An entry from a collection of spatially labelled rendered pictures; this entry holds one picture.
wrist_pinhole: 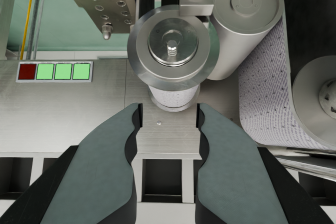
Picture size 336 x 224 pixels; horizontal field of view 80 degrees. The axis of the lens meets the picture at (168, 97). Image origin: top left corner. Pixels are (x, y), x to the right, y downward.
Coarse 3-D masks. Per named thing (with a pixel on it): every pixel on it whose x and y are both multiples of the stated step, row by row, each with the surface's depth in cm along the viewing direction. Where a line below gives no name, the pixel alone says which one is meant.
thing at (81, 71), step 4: (76, 64) 66; (80, 64) 66; (84, 64) 66; (88, 64) 66; (76, 68) 66; (80, 68) 66; (84, 68) 66; (88, 68) 66; (76, 72) 66; (80, 72) 66; (84, 72) 65; (88, 72) 65; (76, 76) 65; (80, 76) 65; (84, 76) 65
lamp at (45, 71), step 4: (40, 64) 66; (44, 64) 66; (48, 64) 66; (52, 64) 66; (40, 68) 66; (44, 68) 66; (48, 68) 66; (52, 68) 66; (40, 72) 66; (44, 72) 66; (48, 72) 66; (40, 76) 66; (44, 76) 66; (48, 76) 66
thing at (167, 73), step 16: (160, 16) 32; (176, 16) 32; (192, 16) 32; (144, 32) 32; (144, 48) 31; (208, 48) 31; (144, 64) 31; (160, 64) 31; (192, 64) 30; (176, 80) 31
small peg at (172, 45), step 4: (172, 40) 27; (168, 44) 27; (172, 44) 27; (176, 44) 27; (168, 48) 27; (172, 48) 27; (176, 48) 27; (168, 52) 28; (172, 52) 28; (176, 52) 29; (172, 56) 29
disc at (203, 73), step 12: (156, 12) 33; (204, 24) 33; (132, 36) 33; (216, 36) 32; (132, 48) 32; (216, 48) 32; (132, 60) 32; (216, 60) 31; (144, 72) 31; (204, 72) 31; (156, 84) 31; (168, 84) 31; (180, 84) 31; (192, 84) 31
